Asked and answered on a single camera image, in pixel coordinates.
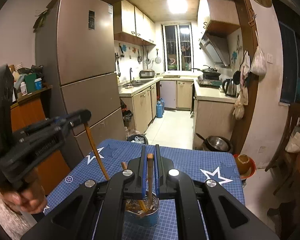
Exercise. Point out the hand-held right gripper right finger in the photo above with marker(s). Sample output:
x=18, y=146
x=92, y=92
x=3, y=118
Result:
x=158, y=175

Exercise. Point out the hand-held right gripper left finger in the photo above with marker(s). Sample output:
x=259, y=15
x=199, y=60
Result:
x=143, y=175

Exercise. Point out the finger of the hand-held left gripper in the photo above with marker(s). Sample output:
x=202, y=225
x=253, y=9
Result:
x=40, y=147
x=55, y=120

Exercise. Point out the teal perforated metal utensil holder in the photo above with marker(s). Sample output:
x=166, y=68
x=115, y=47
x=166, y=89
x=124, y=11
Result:
x=145, y=220

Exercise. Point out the person's left forearm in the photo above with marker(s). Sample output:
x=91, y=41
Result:
x=5, y=220

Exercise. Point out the person's left hand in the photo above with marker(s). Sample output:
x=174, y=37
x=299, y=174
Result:
x=27, y=201

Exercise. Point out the orange wooden cabinet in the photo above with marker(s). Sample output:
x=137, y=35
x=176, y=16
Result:
x=27, y=115

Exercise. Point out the blue star printed tablecloth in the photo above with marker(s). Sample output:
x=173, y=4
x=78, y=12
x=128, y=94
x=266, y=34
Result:
x=190, y=160

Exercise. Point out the black trash bin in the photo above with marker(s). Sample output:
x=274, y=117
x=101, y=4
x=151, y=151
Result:
x=137, y=139

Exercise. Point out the green box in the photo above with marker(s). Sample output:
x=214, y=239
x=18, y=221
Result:
x=30, y=83

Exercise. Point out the blue labelled jar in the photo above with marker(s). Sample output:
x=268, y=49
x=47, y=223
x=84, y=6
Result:
x=38, y=83

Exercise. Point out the black plastic bag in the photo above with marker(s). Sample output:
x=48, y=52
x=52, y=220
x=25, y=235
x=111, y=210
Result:
x=127, y=112

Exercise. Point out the blue bottle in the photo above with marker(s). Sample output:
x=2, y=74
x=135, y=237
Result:
x=160, y=110

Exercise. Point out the steel basin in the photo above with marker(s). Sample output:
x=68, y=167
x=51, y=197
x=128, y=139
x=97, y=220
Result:
x=218, y=143

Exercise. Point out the bronze refrigerator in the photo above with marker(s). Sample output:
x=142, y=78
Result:
x=85, y=55

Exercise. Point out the beige kitchen base cabinets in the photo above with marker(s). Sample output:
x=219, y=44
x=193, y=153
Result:
x=212, y=120

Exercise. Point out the kitchen faucet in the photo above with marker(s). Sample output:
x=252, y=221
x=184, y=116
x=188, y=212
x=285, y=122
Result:
x=131, y=75

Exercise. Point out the steel kitchen sink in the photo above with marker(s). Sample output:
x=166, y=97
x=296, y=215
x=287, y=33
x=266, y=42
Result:
x=137, y=83

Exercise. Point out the silver countertop cooker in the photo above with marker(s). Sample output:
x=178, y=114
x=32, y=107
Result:
x=147, y=74

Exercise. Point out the hanging small dark pan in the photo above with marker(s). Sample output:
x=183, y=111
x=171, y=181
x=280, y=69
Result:
x=140, y=59

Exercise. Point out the gas stove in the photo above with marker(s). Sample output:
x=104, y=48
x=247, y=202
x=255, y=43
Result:
x=210, y=83

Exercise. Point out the hanging beige cloth bags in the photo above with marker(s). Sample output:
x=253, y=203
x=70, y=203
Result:
x=240, y=102

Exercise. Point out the steel electric kettle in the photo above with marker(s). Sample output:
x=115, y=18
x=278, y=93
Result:
x=230, y=88

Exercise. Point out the black wok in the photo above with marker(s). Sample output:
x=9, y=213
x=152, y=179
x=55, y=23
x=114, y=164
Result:
x=210, y=72

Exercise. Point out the hanging metal strainer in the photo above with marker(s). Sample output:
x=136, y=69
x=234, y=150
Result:
x=158, y=59

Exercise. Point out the hanging black pan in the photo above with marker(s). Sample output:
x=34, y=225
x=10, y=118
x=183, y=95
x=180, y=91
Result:
x=236, y=77

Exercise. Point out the barred kitchen window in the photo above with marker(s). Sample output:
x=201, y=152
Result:
x=176, y=47

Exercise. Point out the dark wooden chair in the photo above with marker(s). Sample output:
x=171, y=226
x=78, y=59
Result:
x=287, y=160

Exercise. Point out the metal range hood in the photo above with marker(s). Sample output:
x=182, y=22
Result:
x=213, y=50

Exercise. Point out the hanging white cloth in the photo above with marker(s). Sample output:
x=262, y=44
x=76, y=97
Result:
x=245, y=63

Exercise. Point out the hanging white plastic bag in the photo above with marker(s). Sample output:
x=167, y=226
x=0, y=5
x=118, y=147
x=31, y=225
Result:
x=258, y=62

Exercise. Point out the square ceiling lamp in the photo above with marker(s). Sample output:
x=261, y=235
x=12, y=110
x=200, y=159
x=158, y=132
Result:
x=177, y=5

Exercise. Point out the dark room window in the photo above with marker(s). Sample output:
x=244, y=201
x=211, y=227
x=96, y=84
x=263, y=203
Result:
x=290, y=67

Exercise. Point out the cabinet above range hood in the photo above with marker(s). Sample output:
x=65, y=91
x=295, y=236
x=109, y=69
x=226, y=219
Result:
x=220, y=12

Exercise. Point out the beige wall cabinets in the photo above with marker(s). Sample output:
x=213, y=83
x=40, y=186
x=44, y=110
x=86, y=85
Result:
x=132, y=22

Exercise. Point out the white light switch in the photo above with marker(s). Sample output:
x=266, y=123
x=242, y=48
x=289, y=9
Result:
x=270, y=58

